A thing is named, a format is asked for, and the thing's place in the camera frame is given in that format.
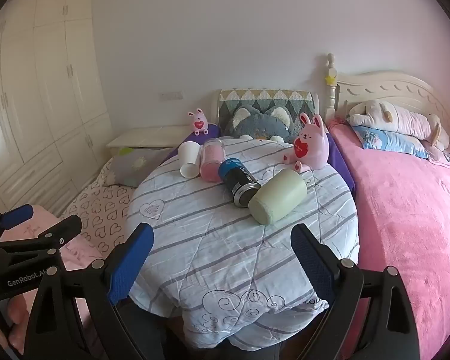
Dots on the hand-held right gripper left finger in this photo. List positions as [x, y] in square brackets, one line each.
[130, 264]

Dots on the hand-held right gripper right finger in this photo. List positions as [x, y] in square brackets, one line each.
[312, 266]

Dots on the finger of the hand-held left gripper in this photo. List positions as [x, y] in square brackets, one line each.
[18, 216]
[62, 228]

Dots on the pale green cup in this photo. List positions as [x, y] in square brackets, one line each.
[279, 200]

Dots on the black and blue cup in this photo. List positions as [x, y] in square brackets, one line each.
[240, 183]

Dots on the white paper cup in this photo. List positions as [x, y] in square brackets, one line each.
[188, 157]

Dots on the clear pink cup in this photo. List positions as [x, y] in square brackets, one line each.
[212, 161]

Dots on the light pink cloth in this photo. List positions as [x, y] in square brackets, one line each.
[77, 253]

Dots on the heart print bed sheet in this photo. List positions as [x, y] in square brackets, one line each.
[105, 210]

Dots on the grey striped white quilt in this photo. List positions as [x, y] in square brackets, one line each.
[210, 236]

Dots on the pink fleece blanket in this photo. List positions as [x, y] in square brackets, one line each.
[397, 225]

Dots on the grey flower pillow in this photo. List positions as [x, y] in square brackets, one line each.
[138, 165]

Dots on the large pink bunny toy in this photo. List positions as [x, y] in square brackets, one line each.
[315, 146]

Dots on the white bedside table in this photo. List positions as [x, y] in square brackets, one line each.
[146, 135]

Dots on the cream wardrobe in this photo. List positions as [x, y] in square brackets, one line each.
[41, 82]

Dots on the blue printed pillow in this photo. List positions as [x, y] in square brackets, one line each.
[386, 140]

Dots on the grey cat plush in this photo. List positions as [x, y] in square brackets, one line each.
[258, 123]

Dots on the small pink bunny toy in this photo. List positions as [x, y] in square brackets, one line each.
[198, 123]

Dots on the white plush dog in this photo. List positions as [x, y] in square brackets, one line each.
[397, 120]

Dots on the patchwork quilted cushion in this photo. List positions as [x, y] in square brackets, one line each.
[266, 98]

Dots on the yellow star sticker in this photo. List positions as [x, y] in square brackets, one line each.
[329, 79]

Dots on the cream wooden headboard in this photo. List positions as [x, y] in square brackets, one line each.
[390, 86]

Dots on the white wall outlet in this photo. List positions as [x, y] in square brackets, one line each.
[170, 95]

